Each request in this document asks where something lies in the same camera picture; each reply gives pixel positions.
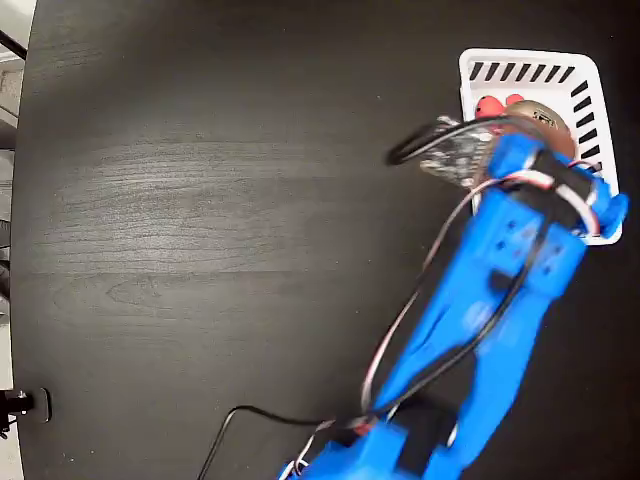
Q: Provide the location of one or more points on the red turtle toy gold shell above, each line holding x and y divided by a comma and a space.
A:
540, 120

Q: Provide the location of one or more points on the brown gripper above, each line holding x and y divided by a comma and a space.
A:
515, 148

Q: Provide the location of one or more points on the white plastic basket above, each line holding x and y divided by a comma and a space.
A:
530, 55

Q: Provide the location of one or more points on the camera circuit board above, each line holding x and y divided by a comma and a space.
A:
457, 155

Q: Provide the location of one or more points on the black table clamp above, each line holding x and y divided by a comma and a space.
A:
46, 405

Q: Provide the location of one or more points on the black metal bar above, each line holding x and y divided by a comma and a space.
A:
12, 45

